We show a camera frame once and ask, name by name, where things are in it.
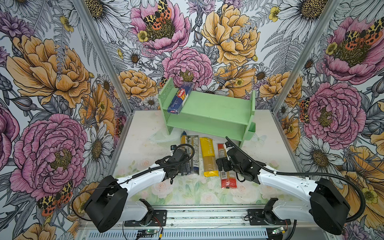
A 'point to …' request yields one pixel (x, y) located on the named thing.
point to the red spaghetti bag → (228, 178)
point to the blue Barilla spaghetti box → (179, 99)
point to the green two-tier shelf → (225, 114)
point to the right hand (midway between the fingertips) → (224, 164)
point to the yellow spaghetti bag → (209, 163)
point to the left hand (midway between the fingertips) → (179, 169)
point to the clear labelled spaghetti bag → (194, 162)
